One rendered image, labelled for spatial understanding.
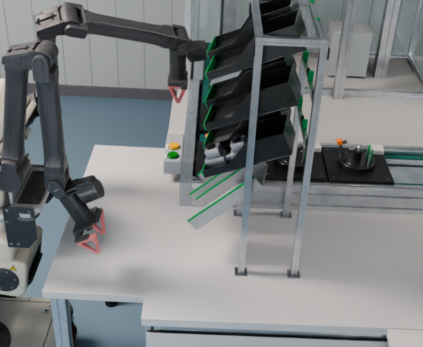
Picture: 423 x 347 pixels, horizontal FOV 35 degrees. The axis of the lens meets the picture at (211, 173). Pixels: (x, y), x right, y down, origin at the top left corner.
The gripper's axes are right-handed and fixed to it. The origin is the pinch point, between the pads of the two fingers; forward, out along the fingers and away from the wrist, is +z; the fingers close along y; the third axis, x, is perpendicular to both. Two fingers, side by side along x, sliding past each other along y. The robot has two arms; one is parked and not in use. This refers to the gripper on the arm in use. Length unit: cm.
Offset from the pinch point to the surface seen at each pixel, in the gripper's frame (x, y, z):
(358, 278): -61, -48, 38
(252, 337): -26, -69, 44
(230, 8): -20, 111, 3
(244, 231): -23, -48, 21
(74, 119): 87, 212, 121
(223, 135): -16.1, -20.2, 2.5
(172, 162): 2.5, 3.5, 27.9
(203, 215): -10.4, -42.8, 18.7
